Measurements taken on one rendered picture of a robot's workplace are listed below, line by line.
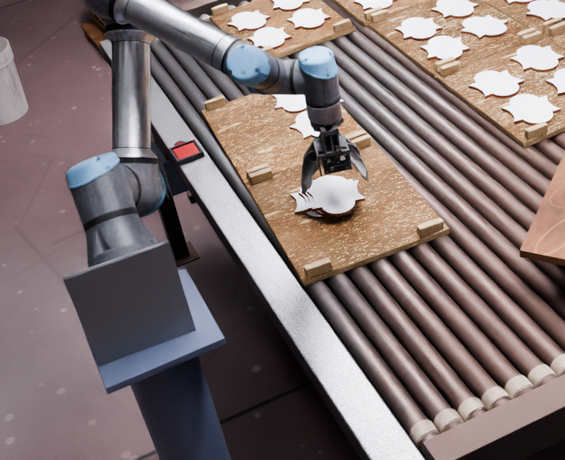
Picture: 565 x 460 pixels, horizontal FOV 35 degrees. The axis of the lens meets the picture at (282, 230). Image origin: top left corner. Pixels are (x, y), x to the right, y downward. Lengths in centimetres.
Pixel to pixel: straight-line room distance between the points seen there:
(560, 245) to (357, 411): 51
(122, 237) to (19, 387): 154
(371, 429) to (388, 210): 61
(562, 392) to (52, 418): 193
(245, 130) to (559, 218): 94
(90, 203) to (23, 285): 187
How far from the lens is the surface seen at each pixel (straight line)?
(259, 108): 250
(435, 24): 281
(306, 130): 235
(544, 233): 181
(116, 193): 185
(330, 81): 184
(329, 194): 206
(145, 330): 191
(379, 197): 209
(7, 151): 460
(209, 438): 220
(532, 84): 247
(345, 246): 196
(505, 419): 160
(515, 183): 214
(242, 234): 209
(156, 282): 183
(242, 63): 173
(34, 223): 401
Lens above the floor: 220
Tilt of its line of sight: 38 degrees down
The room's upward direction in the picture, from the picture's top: 12 degrees counter-clockwise
